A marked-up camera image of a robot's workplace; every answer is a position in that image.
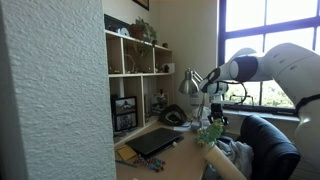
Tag dark window frame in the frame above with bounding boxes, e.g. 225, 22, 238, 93
217, 0, 320, 117

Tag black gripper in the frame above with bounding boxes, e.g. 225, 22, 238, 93
207, 102, 230, 128

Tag potted green plant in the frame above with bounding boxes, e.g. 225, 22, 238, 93
128, 16, 158, 44

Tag dark pen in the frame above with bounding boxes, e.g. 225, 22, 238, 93
115, 159, 138, 168

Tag green yellow pom-pom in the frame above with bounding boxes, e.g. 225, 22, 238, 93
195, 118, 225, 148

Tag colourful bead toy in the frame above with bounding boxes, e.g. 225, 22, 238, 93
132, 154, 167, 173

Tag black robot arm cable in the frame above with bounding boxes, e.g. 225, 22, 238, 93
218, 79, 248, 105

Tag white card box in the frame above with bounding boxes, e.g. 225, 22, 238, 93
165, 62, 176, 74

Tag wooden shelf unit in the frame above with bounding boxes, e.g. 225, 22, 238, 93
104, 29, 176, 148

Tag grey blue cloth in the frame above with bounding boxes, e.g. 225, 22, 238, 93
203, 139, 255, 180

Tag black leather chair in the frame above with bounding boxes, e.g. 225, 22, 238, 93
218, 114, 302, 180

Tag papers with blue print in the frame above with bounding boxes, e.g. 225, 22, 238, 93
171, 120, 202, 133

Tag black closed laptop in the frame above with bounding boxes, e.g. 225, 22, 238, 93
124, 127, 185, 160

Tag framed wall picture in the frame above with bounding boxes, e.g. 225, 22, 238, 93
131, 0, 150, 12

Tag black double photo frame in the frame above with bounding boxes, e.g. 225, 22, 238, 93
110, 95, 139, 133

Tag tall dark picture frame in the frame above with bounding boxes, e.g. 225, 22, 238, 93
103, 13, 132, 37

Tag white sculptural shelf ornament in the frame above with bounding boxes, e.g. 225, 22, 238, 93
124, 53, 138, 74

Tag silver desk lamp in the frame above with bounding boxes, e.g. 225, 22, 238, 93
178, 67, 215, 132

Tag yellow notepad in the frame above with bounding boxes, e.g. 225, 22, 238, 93
116, 145, 138, 162

